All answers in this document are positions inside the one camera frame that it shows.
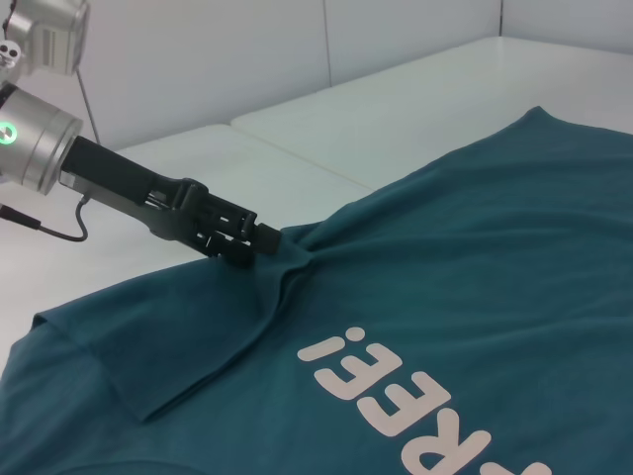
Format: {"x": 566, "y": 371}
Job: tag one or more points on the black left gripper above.
{"x": 123, "y": 183}

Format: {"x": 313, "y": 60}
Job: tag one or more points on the teal blue printed t-shirt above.
{"x": 445, "y": 247}

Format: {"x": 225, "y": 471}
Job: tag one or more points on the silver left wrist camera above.
{"x": 54, "y": 29}

